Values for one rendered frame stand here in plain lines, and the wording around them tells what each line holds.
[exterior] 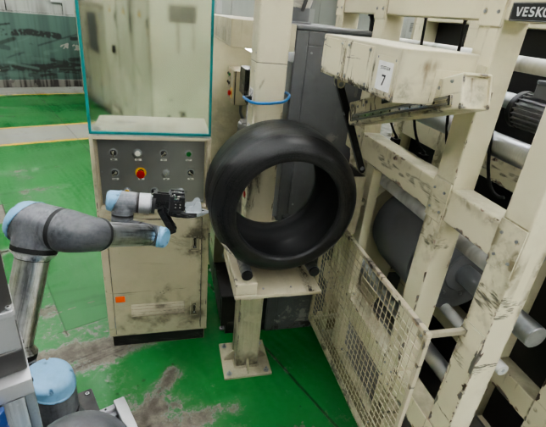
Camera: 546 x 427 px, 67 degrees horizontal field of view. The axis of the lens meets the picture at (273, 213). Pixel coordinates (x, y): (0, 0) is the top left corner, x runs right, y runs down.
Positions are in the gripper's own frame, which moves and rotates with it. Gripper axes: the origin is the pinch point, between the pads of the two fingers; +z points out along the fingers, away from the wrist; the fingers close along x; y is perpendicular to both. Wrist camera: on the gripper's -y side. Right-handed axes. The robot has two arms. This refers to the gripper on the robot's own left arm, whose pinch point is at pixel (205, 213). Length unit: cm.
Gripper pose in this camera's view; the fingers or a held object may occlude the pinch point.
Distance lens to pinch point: 159.1
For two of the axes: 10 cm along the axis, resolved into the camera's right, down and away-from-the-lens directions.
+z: 9.5, 0.8, 3.0
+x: -2.3, -4.5, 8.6
